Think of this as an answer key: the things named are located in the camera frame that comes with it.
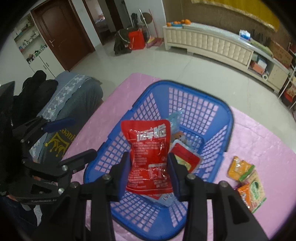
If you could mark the blue fruit plate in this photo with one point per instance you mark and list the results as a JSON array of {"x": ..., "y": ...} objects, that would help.
[{"x": 175, "y": 25}]

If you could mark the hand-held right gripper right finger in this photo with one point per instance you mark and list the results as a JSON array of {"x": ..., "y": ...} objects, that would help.
[{"x": 174, "y": 180}]

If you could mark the broom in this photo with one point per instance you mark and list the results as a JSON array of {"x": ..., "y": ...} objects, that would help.
[{"x": 155, "y": 40}]

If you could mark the grey crown print cloth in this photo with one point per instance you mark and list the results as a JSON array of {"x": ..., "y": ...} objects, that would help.
[{"x": 76, "y": 92}]

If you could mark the white paper roll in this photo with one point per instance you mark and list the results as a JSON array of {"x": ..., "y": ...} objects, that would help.
[{"x": 264, "y": 77}]

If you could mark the black upright stand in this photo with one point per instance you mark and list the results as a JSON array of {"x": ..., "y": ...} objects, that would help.
[{"x": 134, "y": 20}]

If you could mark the blue dog print snack packet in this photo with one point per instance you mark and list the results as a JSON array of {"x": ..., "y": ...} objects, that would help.
[{"x": 180, "y": 136}]

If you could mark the orange snack packet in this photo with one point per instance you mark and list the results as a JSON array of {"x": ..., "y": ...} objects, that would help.
[{"x": 244, "y": 195}]

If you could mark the black bag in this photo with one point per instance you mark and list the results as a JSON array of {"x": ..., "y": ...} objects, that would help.
[{"x": 121, "y": 42}]

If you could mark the white wall cabinet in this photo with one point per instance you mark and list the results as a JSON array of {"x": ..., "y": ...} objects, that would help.
[{"x": 34, "y": 46}]

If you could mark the orange box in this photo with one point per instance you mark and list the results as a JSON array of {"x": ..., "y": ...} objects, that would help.
[{"x": 256, "y": 67}]

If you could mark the red black box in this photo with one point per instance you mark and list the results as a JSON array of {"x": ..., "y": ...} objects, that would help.
[{"x": 289, "y": 93}]

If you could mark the beige green snack packet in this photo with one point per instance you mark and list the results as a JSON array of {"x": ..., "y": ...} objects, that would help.
[{"x": 255, "y": 187}]

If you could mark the red yellow snack packet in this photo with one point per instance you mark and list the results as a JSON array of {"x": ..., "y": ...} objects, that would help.
[{"x": 186, "y": 156}]

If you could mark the blue plastic basket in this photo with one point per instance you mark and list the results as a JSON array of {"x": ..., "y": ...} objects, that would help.
[{"x": 203, "y": 120}]

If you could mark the dark brown door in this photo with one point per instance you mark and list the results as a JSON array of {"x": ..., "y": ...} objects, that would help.
[{"x": 62, "y": 32}]

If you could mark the white mop pole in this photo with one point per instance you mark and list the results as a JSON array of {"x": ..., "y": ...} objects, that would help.
[{"x": 143, "y": 25}]

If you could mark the person's dark trousers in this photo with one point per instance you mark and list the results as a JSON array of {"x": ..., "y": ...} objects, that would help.
[{"x": 13, "y": 215}]

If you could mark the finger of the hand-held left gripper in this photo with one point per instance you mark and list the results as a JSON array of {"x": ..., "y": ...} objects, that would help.
[
  {"x": 59, "y": 125},
  {"x": 78, "y": 157}
]

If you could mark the dark cloth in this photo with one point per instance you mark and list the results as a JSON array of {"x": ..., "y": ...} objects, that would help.
[{"x": 34, "y": 88}]

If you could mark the white shelf rack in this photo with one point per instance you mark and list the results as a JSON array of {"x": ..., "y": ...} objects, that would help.
[{"x": 289, "y": 76}]

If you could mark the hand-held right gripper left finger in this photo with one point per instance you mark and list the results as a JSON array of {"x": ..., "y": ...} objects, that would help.
[{"x": 123, "y": 178}]

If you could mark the cream tv cabinet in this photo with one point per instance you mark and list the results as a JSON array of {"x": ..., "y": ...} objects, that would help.
[{"x": 219, "y": 46}]

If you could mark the green folded cloth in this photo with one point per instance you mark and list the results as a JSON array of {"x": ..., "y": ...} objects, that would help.
[{"x": 262, "y": 47}]

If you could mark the dark brown doorway frame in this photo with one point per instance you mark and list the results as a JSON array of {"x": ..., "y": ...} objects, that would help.
[{"x": 115, "y": 16}]

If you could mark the blue white tissue box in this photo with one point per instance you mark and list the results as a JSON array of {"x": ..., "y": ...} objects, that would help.
[{"x": 245, "y": 35}]

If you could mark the red shopping bag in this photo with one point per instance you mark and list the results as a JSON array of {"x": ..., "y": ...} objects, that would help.
[{"x": 137, "y": 39}]

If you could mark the round brown wall disc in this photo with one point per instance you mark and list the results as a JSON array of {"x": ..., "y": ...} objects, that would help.
[{"x": 148, "y": 17}]

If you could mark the cardboard box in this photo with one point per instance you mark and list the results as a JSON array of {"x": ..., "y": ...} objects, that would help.
[{"x": 281, "y": 54}]

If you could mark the pink quilted mat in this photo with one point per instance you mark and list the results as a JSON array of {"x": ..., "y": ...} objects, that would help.
[{"x": 254, "y": 139}]

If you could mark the pale blue snack packet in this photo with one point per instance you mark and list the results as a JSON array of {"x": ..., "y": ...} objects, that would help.
[
  {"x": 161, "y": 200},
  {"x": 175, "y": 120}
]

